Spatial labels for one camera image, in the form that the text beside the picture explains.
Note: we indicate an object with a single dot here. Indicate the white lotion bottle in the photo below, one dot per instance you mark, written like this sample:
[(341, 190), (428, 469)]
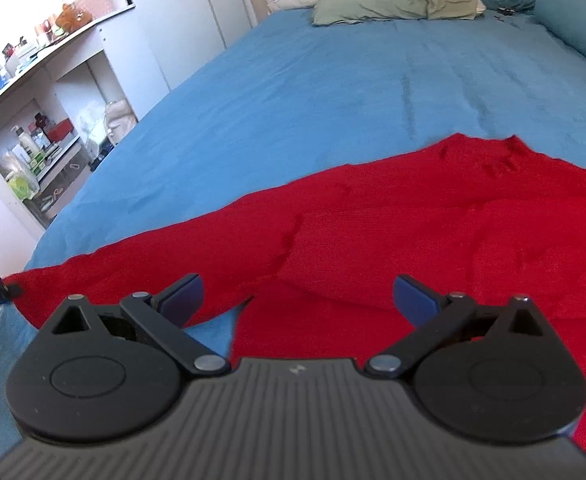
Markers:
[(25, 141)]

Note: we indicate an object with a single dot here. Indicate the pink storage basket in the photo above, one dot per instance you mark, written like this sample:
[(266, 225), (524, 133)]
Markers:
[(95, 2)]

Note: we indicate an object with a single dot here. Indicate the small dark hair clip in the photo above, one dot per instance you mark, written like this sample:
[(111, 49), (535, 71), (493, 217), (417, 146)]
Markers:
[(506, 11)]

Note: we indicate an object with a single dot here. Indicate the bed with blue sheet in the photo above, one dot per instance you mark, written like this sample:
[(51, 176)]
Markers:
[(298, 110)]

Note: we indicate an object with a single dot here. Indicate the white wardrobe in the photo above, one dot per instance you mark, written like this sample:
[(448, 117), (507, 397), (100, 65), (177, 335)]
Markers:
[(183, 20)]

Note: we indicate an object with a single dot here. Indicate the rolled blue duvet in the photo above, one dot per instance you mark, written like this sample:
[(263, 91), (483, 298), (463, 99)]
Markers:
[(578, 20)]

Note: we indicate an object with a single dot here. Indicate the white shelf unit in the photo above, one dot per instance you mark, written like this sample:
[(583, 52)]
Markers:
[(118, 65)]

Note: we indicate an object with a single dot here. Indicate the red box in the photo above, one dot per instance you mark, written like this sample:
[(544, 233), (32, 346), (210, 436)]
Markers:
[(60, 130)]

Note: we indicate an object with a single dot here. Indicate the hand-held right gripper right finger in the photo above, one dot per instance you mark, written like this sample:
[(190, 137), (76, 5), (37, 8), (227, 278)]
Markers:
[(415, 302)]

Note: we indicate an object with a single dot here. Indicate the green pillow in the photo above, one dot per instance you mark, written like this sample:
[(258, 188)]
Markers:
[(393, 2)]

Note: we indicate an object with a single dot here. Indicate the red knitted sweater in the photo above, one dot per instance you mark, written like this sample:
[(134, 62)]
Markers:
[(423, 230)]

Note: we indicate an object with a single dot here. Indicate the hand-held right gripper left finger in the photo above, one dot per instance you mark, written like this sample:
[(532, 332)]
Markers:
[(185, 302)]

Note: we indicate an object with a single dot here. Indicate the brown teddy bear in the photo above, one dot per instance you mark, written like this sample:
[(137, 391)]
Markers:
[(72, 16)]

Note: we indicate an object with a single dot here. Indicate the green wipes packet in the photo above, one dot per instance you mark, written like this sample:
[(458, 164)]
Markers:
[(22, 186)]

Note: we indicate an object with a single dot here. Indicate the white cloth bag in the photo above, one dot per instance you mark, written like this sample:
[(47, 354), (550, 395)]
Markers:
[(119, 120)]

